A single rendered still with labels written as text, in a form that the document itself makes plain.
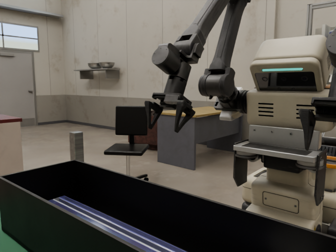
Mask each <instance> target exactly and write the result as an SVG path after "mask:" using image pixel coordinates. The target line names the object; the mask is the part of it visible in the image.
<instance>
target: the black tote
mask: <svg viewBox="0 0 336 252"><path fill-rule="evenodd" d="M62 196H66V197H68V198H70V199H73V200H75V201H77V202H79V203H81V204H84V205H86V206H88V207H90V208H92V209H94V210H97V211H99V212H101V213H103V214H105V215H107V216H110V217H112V218H114V219H116V220H118V221H121V222H123V223H125V224H127V225H129V226H131V227H134V228H136V229H138V230H140V231H142V232H145V233H147V234H149V235H151V236H153V237H155V238H158V239H160V240H162V241H164V242H166V243H168V244H171V245H173V246H175V247H177V248H179V249H182V250H184V251H186V252H336V237H335V236H332V235H328V234H325V233H322V232H318V231H315V230H311V229H308V228H305V227H301V226H298V225H295V224H291V223H288V222H285V221H281V220H278V219H274V218H271V217H268V216H264V215H261V214H258V213H254V212H251V211H248V210H244V209H241V208H237V207H234V206H231V205H227V204H224V203H221V202H217V201H214V200H211V199H207V198H204V197H200V196H197V195H194V194H190V193H187V192H184V191H180V190H177V189H174V188H170V187H167V186H163V185H160V184H157V183H153V182H150V181H147V180H143V179H140V178H137V177H133V176H130V175H126V174H123V173H120V172H116V171H113V170H110V169H106V168H103V167H100V166H96V165H93V164H89V163H86V162H83V161H79V160H76V159H74V160H70V161H65V162H60V163H56V164H51V165H47V166H42V167H38V168H33V169H29V170H24V171H20V172H15V173H11V174H6V175H2V176H0V218H1V229H2V231H3V232H5V233H6V234H7V235H8V236H10V237H11V238H12V239H13V240H15V241H16V242H17V243H18V244H19V245H21V246H22V247H23V248H24V249H26V250H27V251H28V252H147V251H145V250H143V249H141V248H139V247H137V246H135V245H133V244H131V243H129V242H127V241H125V240H123V239H121V238H119V237H117V236H116V235H114V234H112V233H110V232H108V231H106V230H104V229H102V228H100V227H98V226H96V225H94V224H92V223H90V222H88V221H86V220H85V219H83V218H81V217H79V216H77V215H75V214H73V213H71V212H69V211H67V210H65V209H63V208H61V207H59V206H57V205H55V204H53V203H52V202H50V201H49V200H53V199H55V198H59V197H62Z"/></svg>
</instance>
